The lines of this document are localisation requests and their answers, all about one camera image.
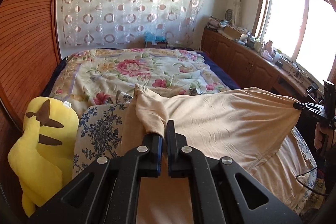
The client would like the wooden headboard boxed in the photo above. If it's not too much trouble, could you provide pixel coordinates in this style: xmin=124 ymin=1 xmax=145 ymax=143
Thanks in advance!
xmin=0 ymin=0 xmax=66 ymax=224

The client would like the blue floral white pillow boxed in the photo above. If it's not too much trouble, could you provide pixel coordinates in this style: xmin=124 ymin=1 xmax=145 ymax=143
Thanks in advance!
xmin=72 ymin=92 xmax=132 ymax=177

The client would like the dark blue bed sheet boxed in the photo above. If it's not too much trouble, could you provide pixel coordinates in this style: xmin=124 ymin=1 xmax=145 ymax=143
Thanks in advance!
xmin=199 ymin=52 xmax=240 ymax=90

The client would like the cardboard box on cabinet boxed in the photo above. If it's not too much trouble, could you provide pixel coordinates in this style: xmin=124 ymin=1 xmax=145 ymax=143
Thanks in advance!
xmin=223 ymin=26 xmax=247 ymax=41

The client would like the beige t-shirt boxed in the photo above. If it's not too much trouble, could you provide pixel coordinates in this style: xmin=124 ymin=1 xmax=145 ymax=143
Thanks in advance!
xmin=120 ymin=85 xmax=317 ymax=213

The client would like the person's right hand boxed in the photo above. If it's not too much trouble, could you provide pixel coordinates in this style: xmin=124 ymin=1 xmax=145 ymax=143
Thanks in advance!
xmin=314 ymin=122 xmax=329 ymax=149

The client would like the window with wooden frame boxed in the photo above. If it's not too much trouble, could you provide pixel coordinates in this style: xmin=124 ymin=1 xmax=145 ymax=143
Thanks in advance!
xmin=253 ymin=0 xmax=335 ymax=84

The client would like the blue toy at bed end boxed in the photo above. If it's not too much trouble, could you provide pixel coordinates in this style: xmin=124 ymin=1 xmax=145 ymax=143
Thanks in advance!
xmin=143 ymin=31 xmax=168 ymax=48

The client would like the yellow plush toy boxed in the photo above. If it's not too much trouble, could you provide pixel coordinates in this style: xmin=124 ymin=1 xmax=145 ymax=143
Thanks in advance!
xmin=7 ymin=97 xmax=79 ymax=217

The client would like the wooden low cabinet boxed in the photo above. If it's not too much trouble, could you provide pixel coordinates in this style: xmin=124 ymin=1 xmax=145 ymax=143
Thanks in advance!
xmin=201 ymin=28 xmax=315 ymax=102

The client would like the colourful floral quilt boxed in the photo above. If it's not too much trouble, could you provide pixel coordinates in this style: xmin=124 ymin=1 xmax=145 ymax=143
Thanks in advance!
xmin=50 ymin=48 xmax=230 ymax=115

